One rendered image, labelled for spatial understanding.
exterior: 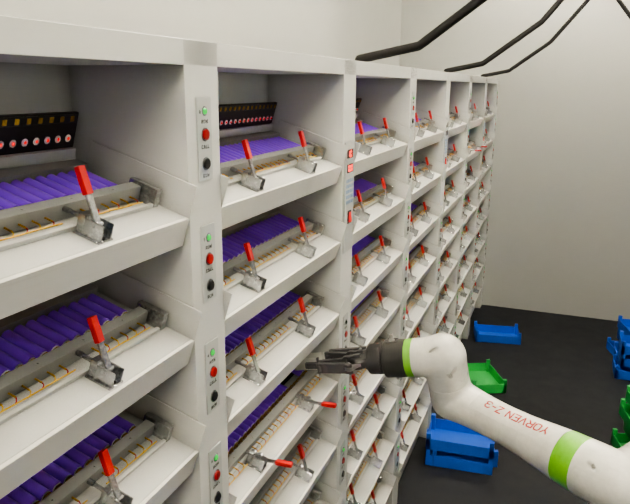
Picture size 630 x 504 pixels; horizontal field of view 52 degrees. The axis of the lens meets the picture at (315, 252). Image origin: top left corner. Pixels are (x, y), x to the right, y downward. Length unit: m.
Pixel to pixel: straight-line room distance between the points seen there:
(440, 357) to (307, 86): 0.72
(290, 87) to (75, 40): 0.93
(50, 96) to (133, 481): 0.57
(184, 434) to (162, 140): 0.47
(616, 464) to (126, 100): 1.09
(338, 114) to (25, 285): 1.02
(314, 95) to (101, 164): 0.71
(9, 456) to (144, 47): 0.50
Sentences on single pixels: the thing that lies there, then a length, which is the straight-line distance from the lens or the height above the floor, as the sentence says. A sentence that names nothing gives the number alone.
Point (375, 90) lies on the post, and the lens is 2.29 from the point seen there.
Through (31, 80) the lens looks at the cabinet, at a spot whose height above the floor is 1.70.
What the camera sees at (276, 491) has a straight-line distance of 1.63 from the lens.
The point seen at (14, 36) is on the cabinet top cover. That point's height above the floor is 1.74.
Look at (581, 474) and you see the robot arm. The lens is 1.42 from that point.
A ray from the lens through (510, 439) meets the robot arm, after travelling 1.52.
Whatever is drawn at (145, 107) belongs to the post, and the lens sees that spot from 0.99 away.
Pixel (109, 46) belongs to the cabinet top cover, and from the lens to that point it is 0.82.
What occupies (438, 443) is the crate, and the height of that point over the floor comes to 0.12.
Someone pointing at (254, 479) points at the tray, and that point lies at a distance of 1.37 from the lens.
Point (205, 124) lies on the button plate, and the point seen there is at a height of 1.64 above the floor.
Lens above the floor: 1.69
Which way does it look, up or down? 14 degrees down
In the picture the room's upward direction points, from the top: 1 degrees clockwise
